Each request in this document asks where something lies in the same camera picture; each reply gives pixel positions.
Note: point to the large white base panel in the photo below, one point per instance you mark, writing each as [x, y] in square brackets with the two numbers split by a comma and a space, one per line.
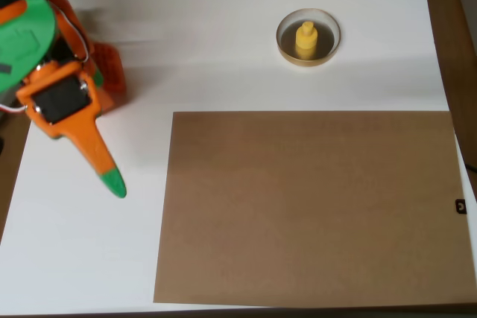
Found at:
[223, 53]

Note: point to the small yellow plastic knob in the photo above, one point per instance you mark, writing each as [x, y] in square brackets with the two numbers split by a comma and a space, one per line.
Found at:
[306, 40]

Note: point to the small black clip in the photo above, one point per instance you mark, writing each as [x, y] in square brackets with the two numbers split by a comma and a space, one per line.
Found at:
[461, 206]

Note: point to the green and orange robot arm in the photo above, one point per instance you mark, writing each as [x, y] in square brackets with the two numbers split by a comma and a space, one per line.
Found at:
[30, 35]

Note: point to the brown cardboard sheet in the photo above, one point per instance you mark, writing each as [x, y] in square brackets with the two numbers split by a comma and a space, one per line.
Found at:
[316, 210]

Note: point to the orange and green robot base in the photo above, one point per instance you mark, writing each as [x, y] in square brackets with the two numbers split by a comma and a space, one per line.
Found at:
[112, 68]

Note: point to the orange gripper black servo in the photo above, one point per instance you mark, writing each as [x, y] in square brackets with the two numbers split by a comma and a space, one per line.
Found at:
[59, 100]

